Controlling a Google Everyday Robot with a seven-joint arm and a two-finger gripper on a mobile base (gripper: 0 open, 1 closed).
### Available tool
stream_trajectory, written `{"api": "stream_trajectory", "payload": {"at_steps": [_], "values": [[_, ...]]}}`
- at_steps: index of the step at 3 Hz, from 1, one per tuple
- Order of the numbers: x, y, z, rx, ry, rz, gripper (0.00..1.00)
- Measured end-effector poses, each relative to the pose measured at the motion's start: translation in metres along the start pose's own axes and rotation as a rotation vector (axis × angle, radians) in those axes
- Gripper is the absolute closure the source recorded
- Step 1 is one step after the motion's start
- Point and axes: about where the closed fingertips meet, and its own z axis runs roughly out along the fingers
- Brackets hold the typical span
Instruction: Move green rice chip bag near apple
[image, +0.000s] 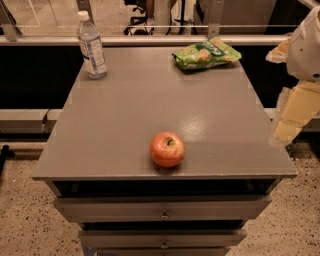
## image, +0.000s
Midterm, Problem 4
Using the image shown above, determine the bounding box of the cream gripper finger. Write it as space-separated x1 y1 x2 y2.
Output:
270 80 320 144
266 40 289 64

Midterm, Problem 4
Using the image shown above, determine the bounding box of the green rice chip bag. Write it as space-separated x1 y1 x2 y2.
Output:
172 37 242 70

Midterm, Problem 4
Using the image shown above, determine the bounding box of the red apple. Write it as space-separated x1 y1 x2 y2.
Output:
150 132 185 168

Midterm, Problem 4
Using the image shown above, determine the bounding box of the black office chair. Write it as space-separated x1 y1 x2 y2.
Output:
124 0 153 36

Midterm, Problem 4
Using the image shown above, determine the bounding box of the grey drawer cabinet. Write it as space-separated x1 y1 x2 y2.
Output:
33 47 296 256

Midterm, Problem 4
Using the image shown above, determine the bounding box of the clear plastic water bottle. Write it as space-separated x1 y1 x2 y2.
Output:
77 11 107 79

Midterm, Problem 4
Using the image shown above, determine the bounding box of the metal railing frame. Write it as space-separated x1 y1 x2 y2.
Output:
0 0 320 47

